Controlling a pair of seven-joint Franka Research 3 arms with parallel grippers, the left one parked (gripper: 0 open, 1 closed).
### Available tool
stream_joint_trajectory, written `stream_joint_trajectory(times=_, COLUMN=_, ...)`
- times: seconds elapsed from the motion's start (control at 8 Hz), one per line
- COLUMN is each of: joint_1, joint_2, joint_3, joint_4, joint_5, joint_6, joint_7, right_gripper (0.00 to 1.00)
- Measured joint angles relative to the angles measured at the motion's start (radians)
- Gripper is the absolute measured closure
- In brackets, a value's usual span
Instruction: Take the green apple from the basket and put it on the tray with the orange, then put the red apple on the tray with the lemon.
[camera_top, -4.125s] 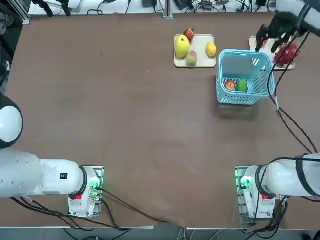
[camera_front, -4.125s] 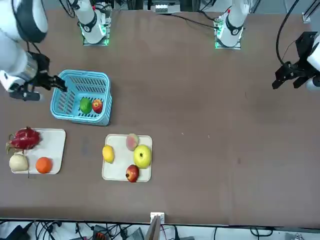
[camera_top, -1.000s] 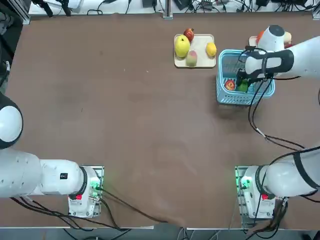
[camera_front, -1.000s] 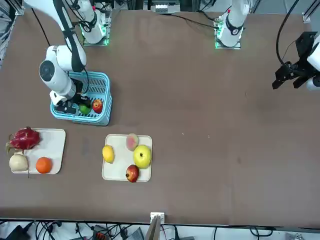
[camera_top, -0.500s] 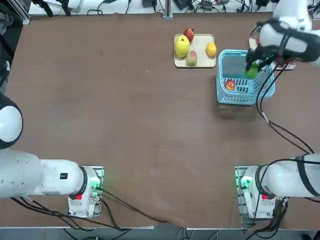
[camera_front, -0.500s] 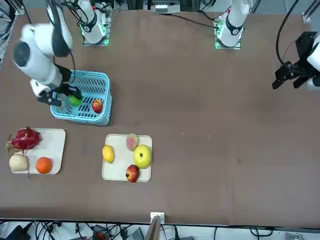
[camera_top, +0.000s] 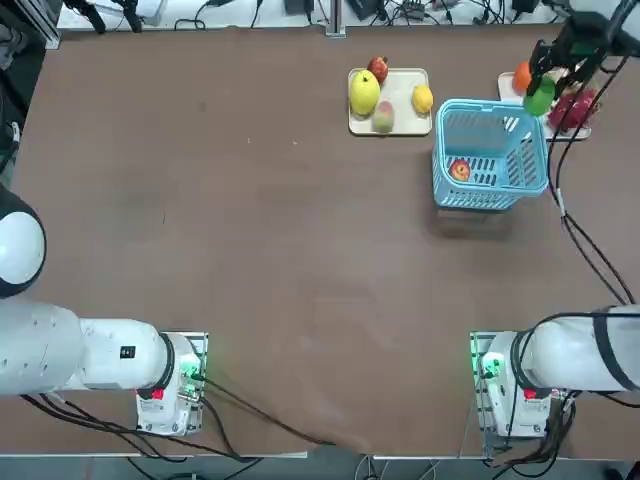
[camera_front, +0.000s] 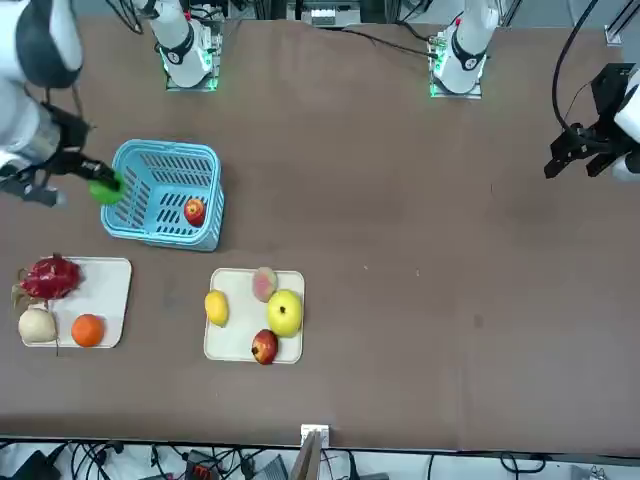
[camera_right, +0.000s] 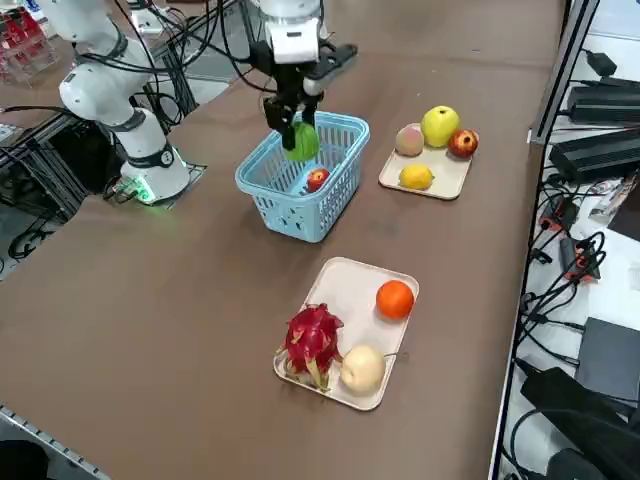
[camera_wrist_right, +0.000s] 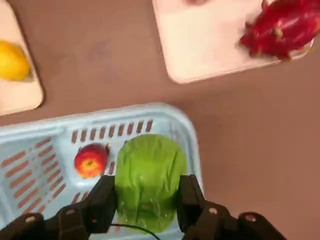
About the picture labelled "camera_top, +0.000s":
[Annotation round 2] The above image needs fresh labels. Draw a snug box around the aluminium frame post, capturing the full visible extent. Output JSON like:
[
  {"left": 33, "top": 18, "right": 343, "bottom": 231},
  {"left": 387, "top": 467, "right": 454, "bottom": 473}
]
[{"left": 324, "top": 0, "right": 347, "bottom": 39}]

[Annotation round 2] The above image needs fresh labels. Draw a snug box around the black tripod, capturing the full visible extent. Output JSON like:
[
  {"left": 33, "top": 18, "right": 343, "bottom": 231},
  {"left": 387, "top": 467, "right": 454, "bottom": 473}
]
[{"left": 62, "top": 0, "right": 146, "bottom": 35}]

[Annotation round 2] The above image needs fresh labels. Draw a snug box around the green apple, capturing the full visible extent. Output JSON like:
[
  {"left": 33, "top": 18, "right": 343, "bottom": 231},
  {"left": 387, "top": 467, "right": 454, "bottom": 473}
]
[{"left": 523, "top": 74, "right": 557, "bottom": 118}]

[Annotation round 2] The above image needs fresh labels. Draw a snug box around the red pomegranate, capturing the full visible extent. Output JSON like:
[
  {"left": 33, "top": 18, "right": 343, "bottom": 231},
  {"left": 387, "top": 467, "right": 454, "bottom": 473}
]
[{"left": 366, "top": 54, "right": 390, "bottom": 85}]

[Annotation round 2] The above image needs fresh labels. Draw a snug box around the black base power cable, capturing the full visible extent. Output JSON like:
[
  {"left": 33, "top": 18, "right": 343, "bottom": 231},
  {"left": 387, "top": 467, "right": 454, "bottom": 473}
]
[{"left": 197, "top": 374, "right": 337, "bottom": 447}]

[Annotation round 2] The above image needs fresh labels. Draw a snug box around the red dragon fruit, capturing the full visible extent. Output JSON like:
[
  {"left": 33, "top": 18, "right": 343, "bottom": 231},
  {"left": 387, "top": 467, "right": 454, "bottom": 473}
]
[{"left": 547, "top": 84, "right": 604, "bottom": 130}]

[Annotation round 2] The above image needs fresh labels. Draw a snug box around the light blue plastic basket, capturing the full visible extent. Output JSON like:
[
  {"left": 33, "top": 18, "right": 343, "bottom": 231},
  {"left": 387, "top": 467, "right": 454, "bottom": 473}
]
[{"left": 431, "top": 98, "right": 550, "bottom": 210}]

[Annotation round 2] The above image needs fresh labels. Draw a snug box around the orange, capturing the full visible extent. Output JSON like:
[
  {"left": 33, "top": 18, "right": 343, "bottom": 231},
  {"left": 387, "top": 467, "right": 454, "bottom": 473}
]
[{"left": 513, "top": 61, "right": 534, "bottom": 94}]

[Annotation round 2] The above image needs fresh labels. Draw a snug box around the aluminium corner post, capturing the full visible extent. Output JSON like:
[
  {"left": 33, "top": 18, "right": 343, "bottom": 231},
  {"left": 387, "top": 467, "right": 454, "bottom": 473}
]
[{"left": 29, "top": 14, "right": 62, "bottom": 51}]

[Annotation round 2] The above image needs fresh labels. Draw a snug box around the pink green peach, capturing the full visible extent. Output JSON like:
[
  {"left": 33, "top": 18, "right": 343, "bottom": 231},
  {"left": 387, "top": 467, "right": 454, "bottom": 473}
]
[{"left": 371, "top": 99, "right": 396, "bottom": 134}]

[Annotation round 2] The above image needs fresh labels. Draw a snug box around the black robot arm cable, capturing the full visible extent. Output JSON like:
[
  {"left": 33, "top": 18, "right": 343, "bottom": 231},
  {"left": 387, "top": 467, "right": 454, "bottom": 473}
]
[{"left": 547, "top": 49, "right": 640, "bottom": 307}]

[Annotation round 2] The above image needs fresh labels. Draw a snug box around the small red apple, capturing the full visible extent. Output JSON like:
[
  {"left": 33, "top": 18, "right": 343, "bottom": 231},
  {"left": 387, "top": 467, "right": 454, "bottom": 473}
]
[{"left": 448, "top": 158, "right": 473, "bottom": 184}]

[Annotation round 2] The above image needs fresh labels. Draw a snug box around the yellow lemon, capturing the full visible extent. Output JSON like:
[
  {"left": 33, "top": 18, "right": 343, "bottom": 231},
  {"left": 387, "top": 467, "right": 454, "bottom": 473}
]
[{"left": 411, "top": 84, "right": 435, "bottom": 115}]

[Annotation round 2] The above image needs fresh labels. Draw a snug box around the large yellow green pear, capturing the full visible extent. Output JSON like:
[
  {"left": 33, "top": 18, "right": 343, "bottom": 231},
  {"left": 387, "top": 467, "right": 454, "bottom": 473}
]
[{"left": 349, "top": 69, "right": 381, "bottom": 117}]

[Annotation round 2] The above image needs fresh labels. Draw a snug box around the beige plastic tray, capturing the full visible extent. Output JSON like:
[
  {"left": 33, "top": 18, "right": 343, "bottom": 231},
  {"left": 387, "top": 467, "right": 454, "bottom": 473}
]
[
  {"left": 497, "top": 71, "right": 592, "bottom": 141},
  {"left": 348, "top": 67, "right": 433, "bottom": 137}
]

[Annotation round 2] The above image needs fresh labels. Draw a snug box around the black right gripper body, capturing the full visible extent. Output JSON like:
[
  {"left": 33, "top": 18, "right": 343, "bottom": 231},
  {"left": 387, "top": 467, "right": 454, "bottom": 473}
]
[{"left": 552, "top": 13, "right": 614, "bottom": 71}]

